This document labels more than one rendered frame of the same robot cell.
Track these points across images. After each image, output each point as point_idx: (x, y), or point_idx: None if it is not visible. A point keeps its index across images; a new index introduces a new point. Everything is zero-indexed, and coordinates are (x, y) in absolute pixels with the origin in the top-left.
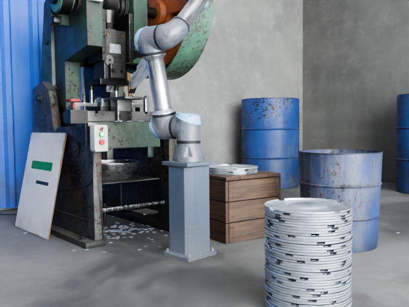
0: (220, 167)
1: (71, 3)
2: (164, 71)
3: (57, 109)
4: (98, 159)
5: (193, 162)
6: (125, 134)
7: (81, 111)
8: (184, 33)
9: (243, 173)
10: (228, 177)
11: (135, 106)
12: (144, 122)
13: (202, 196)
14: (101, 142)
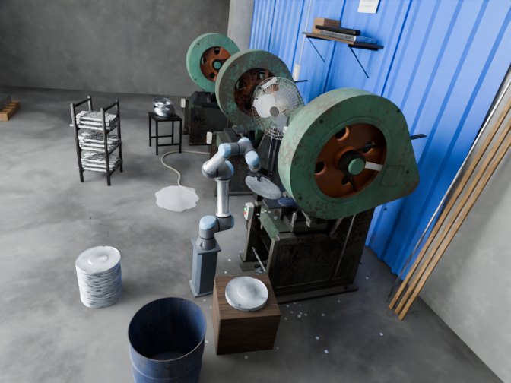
0: (252, 286)
1: None
2: (218, 190)
3: None
4: (250, 222)
5: (195, 242)
6: (266, 222)
7: (255, 193)
8: (203, 172)
9: (225, 292)
10: (214, 278)
11: (306, 217)
12: (274, 224)
13: (195, 263)
14: (244, 213)
